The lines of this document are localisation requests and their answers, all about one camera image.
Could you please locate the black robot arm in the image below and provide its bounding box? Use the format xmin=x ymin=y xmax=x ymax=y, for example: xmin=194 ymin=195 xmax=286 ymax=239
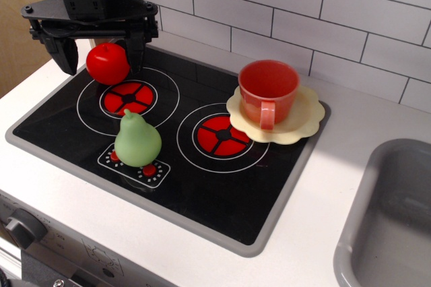
xmin=21 ymin=0 xmax=158 ymax=75

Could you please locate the red toy apple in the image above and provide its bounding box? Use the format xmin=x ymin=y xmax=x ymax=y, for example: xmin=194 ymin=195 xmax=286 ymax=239
xmin=86 ymin=42 xmax=130 ymax=86

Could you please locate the red plastic cup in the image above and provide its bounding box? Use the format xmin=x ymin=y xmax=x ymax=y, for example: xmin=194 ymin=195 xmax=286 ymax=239
xmin=238 ymin=60 xmax=300 ymax=130

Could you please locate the cream scalloped plate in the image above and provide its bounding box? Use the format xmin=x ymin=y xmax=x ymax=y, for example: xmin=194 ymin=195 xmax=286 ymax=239
xmin=226 ymin=86 xmax=325 ymax=145

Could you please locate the grey oven front panel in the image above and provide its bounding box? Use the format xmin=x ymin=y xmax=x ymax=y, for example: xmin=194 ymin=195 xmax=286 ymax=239
xmin=1 ymin=192 xmax=173 ymax=286

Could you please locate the black toy stovetop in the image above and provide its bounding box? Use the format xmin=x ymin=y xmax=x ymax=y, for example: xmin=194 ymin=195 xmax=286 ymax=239
xmin=5 ymin=49 xmax=331 ymax=257

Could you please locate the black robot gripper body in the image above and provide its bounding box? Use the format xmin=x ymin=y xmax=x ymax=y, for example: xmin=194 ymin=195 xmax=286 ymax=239
xmin=21 ymin=0 xmax=158 ymax=40

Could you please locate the green toy pear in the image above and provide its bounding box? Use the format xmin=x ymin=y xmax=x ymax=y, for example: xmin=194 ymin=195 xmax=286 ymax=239
xmin=114 ymin=109 xmax=162 ymax=167

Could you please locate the wooden side panel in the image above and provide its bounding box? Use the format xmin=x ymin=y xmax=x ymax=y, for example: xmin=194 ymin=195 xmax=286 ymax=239
xmin=0 ymin=0 xmax=131 ymax=99

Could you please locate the grey sink basin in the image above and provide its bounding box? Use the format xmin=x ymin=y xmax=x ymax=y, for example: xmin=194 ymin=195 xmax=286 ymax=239
xmin=333 ymin=139 xmax=430 ymax=286

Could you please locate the grey oven knob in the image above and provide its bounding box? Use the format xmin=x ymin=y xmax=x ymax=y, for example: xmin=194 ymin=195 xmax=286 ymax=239
xmin=5 ymin=209 xmax=48 ymax=249

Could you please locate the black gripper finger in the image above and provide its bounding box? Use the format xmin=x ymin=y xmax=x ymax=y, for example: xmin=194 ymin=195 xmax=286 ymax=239
xmin=125 ymin=30 xmax=146 ymax=74
xmin=42 ymin=36 xmax=79 ymax=75

